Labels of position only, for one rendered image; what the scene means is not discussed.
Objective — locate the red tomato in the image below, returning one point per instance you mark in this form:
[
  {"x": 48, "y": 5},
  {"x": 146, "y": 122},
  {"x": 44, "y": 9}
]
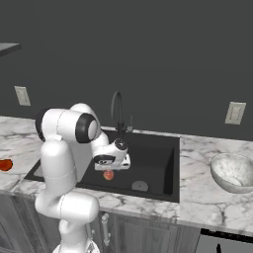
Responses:
[{"x": 5, "y": 164}]

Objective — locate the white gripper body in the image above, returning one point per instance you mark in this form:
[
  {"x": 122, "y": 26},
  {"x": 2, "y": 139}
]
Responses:
[{"x": 113, "y": 166}]

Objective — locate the dark wood cupboard door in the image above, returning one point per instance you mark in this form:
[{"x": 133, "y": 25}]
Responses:
[
  {"x": 151, "y": 235},
  {"x": 29, "y": 227}
]

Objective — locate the orange pink peach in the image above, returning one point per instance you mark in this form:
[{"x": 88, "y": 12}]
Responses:
[{"x": 108, "y": 175}]

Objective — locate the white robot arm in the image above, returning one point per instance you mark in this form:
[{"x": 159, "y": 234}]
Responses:
[{"x": 57, "y": 164}]

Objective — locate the dark grey wall shelf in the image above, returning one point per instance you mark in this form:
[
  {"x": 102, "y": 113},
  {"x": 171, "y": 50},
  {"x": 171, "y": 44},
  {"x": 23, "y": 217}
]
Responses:
[{"x": 8, "y": 48}]

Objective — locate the grey tap lever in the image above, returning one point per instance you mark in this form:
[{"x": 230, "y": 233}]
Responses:
[{"x": 130, "y": 124}]

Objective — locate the grey marbled bowl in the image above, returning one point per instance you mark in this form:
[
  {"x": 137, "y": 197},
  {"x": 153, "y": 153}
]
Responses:
[{"x": 232, "y": 173}]

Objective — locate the grey dishwasher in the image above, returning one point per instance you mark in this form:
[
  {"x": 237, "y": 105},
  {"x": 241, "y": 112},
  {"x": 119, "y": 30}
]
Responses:
[{"x": 227, "y": 243}]

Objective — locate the grey sink drain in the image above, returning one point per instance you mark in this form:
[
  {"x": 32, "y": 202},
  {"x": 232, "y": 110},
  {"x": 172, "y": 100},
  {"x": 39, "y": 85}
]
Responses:
[{"x": 140, "y": 186}]

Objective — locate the black curved tap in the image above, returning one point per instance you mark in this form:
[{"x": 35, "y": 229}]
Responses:
[{"x": 117, "y": 112}]

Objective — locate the beige wall outlet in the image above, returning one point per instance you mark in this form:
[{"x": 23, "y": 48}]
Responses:
[
  {"x": 235, "y": 113},
  {"x": 22, "y": 96}
]

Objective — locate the black sink basin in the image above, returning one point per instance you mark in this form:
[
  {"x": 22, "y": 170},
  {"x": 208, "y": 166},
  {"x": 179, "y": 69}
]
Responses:
[{"x": 154, "y": 164}]

